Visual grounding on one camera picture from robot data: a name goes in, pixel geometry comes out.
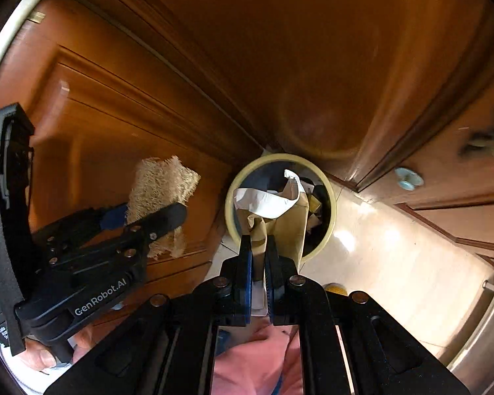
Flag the round cream trash bin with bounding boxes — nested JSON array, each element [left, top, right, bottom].
[[224, 152, 338, 263]]

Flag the stainless steel appliance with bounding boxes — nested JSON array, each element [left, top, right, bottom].
[[447, 279, 494, 395]]

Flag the brown paper bag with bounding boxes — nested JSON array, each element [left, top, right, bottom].
[[233, 169, 310, 322]]

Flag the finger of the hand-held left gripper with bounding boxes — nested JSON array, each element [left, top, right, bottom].
[[34, 203, 129, 252], [50, 202, 189, 267]]

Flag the wooden kitchen cabinet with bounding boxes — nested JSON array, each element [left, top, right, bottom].
[[0, 0, 494, 297]]

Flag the person's left hand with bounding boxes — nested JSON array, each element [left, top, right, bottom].
[[20, 334, 73, 370]]

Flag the round metal cabinet knob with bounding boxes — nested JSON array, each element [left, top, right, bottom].
[[394, 167, 424, 191]]

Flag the beige loofah sponge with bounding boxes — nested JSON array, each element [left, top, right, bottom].
[[125, 155, 202, 261]]

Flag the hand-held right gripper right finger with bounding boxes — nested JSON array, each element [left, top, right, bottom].
[[264, 235, 471, 395]]

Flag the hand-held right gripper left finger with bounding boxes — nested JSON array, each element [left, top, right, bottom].
[[45, 234, 256, 395]]

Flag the person's pink pants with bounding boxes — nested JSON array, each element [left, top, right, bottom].
[[211, 316, 306, 395]]

